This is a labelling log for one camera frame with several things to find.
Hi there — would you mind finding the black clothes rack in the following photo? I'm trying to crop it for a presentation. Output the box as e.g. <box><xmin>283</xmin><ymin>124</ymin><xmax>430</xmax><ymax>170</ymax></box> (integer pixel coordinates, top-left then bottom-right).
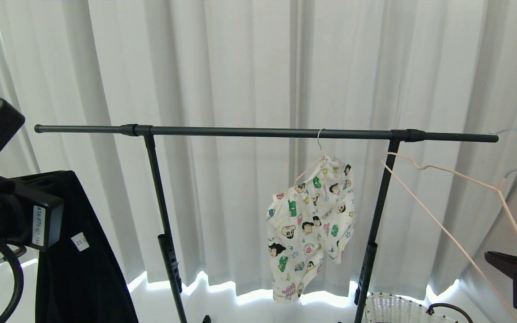
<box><xmin>34</xmin><ymin>124</ymin><xmax>499</xmax><ymax>323</ymax></box>

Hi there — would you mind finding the black garment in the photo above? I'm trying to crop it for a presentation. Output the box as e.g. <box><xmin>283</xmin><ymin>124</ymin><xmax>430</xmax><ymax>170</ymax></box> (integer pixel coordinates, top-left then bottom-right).
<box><xmin>34</xmin><ymin>170</ymin><xmax>139</xmax><ymax>323</ymax></box>

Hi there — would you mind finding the pink clothes hanger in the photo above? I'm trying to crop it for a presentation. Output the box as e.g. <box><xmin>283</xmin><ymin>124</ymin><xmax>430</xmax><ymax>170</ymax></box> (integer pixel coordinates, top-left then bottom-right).
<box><xmin>294</xmin><ymin>129</ymin><xmax>326</xmax><ymax>189</ymax></box>
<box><xmin>382</xmin><ymin>129</ymin><xmax>517</xmax><ymax>323</ymax></box>

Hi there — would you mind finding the white laundry basket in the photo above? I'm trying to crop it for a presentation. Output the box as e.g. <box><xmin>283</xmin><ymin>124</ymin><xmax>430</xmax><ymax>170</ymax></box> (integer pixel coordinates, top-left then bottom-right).
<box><xmin>365</xmin><ymin>292</ymin><xmax>474</xmax><ymax>323</ymax></box>

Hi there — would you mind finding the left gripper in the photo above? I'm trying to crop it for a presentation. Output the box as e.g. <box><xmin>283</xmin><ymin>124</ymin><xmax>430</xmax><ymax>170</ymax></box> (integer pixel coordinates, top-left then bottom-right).
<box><xmin>0</xmin><ymin>168</ymin><xmax>65</xmax><ymax>263</ymax></box>

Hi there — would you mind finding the cream printed garment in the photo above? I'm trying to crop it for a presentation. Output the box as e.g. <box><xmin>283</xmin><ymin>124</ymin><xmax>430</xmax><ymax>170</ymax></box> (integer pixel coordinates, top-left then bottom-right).
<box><xmin>267</xmin><ymin>155</ymin><xmax>357</xmax><ymax>305</ymax></box>

